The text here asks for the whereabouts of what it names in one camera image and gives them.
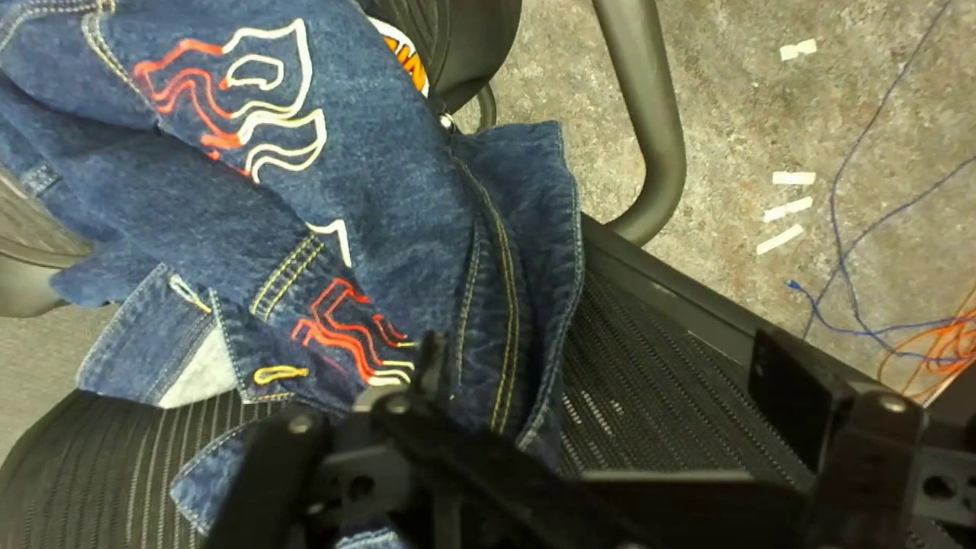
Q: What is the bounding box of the blue thin wire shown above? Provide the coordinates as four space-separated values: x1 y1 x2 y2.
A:
783 0 976 351

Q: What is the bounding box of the dark mesh office chair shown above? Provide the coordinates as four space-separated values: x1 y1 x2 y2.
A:
0 0 964 549

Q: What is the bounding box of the blue denim jacket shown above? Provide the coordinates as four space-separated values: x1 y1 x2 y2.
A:
0 0 587 542

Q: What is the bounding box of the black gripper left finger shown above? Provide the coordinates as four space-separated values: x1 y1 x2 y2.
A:
203 329 653 549

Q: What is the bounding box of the white floor tape piece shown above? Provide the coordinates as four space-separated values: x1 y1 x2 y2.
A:
778 35 823 65
758 192 818 226
754 220 808 259
769 167 820 190

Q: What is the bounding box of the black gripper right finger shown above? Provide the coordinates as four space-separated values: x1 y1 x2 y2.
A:
748 325 976 549

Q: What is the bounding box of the orange thin wire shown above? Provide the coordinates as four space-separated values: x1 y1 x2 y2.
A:
876 307 976 405

